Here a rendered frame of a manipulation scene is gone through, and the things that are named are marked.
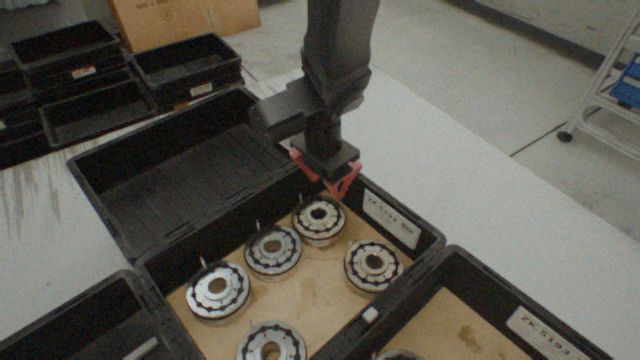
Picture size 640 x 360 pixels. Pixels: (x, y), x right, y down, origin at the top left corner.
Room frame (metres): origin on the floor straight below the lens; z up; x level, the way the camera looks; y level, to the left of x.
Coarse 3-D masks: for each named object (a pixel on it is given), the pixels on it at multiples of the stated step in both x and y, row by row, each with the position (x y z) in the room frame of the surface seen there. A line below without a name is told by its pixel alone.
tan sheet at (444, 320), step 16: (432, 304) 0.29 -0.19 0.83; (448, 304) 0.29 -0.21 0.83; (464, 304) 0.29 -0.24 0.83; (416, 320) 0.26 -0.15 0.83; (432, 320) 0.26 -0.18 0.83; (448, 320) 0.26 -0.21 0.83; (464, 320) 0.26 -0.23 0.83; (480, 320) 0.26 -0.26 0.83; (400, 336) 0.24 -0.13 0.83; (416, 336) 0.24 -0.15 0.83; (432, 336) 0.24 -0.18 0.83; (448, 336) 0.24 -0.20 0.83; (464, 336) 0.24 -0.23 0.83; (480, 336) 0.24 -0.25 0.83; (496, 336) 0.24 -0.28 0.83; (384, 352) 0.21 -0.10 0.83; (416, 352) 0.21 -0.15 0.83; (432, 352) 0.21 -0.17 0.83; (448, 352) 0.21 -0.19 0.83; (464, 352) 0.21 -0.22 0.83; (480, 352) 0.21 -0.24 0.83; (496, 352) 0.21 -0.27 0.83; (512, 352) 0.21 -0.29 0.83
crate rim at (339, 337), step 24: (288, 168) 0.51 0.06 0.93; (384, 192) 0.45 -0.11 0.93; (216, 216) 0.40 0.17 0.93; (408, 216) 0.40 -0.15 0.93; (168, 240) 0.35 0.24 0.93; (144, 264) 0.31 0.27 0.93; (144, 288) 0.27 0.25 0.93; (168, 312) 0.23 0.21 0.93; (360, 312) 0.23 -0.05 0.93; (336, 336) 0.20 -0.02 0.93
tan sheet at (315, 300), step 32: (288, 224) 0.45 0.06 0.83; (352, 224) 0.46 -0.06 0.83; (320, 256) 0.38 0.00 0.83; (224, 288) 0.32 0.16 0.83; (256, 288) 0.32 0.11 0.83; (288, 288) 0.32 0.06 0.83; (320, 288) 0.32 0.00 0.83; (192, 320) 0.26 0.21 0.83; (256, 320) 0.26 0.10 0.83; (288, 320) 0.26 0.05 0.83; (320, 320) 0.26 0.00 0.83; (224, 352) 0.21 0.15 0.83
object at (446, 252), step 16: (448, 256) 0.32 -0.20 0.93; (464, 256) 0.32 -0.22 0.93; (432, 272) 0.29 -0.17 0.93; (496, 272) 0.29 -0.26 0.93; (416, 288) 0.27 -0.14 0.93; (512, 288) 0.27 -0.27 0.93; (384, 304) 0.24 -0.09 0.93; (400, 304) 0.24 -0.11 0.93; (528, 304) 0.24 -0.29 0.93; (544, 320) 0.22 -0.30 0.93; (560, 320) 0.22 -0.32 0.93; (352, 336) 0.20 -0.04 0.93; (576, 336) 0.20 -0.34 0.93; (336, 352) 0.18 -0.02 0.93; (592, 352) 0.18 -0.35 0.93
